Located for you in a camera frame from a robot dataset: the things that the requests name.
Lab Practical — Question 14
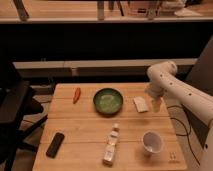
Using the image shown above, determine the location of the white sponge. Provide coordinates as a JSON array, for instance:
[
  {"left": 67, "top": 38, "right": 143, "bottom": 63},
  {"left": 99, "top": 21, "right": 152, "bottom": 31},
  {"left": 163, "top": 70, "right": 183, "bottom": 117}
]
[{"left": 133, "top": 97, "right": 149, "bottom": 113}]

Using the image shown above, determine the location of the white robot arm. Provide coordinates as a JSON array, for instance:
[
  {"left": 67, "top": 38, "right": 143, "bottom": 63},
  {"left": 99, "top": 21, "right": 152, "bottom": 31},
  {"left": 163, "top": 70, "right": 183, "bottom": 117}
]
[{"left": 146, "top": 61, "right": 213, "bottom": 171}]

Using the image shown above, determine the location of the green ceramic bowl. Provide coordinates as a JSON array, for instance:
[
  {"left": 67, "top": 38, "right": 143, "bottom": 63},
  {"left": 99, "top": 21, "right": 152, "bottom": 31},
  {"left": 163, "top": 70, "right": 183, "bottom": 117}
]
[{"left": 93, "top": 88, "right": 123, "bottom": 116}]

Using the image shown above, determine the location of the white paper cup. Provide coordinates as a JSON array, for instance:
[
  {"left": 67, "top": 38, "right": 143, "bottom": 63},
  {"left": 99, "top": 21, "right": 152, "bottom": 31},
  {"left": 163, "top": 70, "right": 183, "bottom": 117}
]
[{"left": 141, "top": 131, "right": 163, "bottom": 156}]

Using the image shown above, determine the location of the orange chili pepper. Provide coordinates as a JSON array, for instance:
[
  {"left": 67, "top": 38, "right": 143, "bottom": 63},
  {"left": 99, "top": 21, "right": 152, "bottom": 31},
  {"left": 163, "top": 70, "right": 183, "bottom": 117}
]
[{"left": 73, "top": 87, "right": 81, "bottom": 104}]

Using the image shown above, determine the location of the wooden shelf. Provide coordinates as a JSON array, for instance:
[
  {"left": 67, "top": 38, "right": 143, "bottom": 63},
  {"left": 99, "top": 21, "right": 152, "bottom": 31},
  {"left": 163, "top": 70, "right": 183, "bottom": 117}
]
[{"left": 0, "top": 0, "right": 213, "bottom": 25}]

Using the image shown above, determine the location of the black remote control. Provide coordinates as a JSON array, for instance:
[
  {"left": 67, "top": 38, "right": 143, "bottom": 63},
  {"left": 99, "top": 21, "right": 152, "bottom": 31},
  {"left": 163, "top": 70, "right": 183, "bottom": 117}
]
[{"left": 46, "top": 132, "right": 65, "bottom": 158}]

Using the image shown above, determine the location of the black chair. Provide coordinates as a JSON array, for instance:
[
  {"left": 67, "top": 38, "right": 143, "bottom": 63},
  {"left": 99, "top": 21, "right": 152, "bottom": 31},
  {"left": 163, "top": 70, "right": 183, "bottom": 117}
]
[{"left": 0, "top": 61, "right": 47, "bottom": 171}]

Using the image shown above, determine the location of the black cable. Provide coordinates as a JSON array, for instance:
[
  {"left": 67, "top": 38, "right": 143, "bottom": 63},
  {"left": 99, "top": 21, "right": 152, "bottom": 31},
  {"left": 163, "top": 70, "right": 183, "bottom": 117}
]
[{"left": 166, "top": 104, "right": 205, "bottom": 168}]

